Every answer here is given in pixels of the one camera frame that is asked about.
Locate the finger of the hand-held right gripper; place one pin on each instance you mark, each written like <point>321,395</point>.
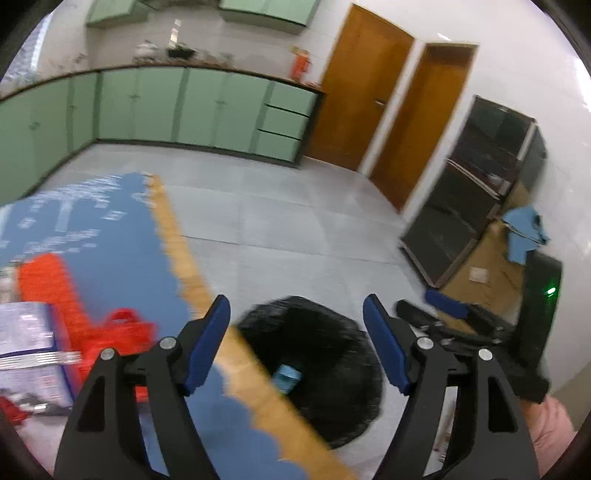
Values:
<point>445,302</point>
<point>415,313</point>

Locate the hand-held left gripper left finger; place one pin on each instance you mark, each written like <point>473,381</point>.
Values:
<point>207,344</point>

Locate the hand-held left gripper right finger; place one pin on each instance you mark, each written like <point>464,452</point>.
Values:
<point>387,346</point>

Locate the red snack wrapper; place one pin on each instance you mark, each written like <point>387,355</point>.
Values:
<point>127,325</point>

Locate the small blue packet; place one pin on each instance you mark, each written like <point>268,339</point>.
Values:
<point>286,378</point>

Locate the trash bin with black bag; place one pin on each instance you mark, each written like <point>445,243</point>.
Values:
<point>328,415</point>

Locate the orange snack wrapper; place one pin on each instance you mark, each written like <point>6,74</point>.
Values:
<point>46,290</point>

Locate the white purple packet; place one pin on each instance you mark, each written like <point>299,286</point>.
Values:
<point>27,341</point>

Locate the person's right forearm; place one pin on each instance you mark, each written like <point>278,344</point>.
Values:
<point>554,427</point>

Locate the flat brown cardboard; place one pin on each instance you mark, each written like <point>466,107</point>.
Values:
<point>489,258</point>

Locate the blue cloth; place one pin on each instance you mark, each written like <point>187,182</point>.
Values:
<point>524,230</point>

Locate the black glass display cabinet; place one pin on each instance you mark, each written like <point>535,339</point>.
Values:
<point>471,184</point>

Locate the blue scalloped tablecloth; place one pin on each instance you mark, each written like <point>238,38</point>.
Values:
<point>115,240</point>

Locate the wooden door in recess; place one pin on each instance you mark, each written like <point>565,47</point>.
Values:
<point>425,129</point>

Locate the green cabinet drawer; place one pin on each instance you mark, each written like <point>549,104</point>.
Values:
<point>277,146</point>
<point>293,98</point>
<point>284,123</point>

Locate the closed wooden door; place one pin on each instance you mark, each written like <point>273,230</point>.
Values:
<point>360,83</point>

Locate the green lower kitchen cabinets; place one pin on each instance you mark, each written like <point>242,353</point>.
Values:
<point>152,104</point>

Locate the orange thermos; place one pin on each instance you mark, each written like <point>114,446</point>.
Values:
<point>300,64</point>

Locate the black wok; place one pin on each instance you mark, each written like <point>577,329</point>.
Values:
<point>181,50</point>

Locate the white cooking pot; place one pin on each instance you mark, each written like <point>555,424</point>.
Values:
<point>145,51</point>

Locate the green upper cabinet near door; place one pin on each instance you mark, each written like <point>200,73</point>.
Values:
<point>272,9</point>

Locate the green upper cabinet near window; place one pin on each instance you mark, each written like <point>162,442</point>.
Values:
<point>113,9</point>

